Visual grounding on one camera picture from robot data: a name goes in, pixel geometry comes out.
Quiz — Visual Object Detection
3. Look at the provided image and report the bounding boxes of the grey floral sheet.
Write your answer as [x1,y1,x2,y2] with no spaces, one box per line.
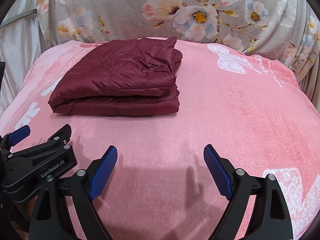
[36,0,319,107]

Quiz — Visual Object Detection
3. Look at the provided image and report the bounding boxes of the silver satin curtain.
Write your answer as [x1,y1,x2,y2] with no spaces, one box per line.
[1,0,45,114]

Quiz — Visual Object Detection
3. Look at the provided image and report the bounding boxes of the pink fleece blanket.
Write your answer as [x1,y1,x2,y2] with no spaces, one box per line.
[1,41,319,239]

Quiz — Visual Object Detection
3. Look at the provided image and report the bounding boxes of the maroon puffer jacket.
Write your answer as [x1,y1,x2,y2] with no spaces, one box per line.
[48,36,183,116]

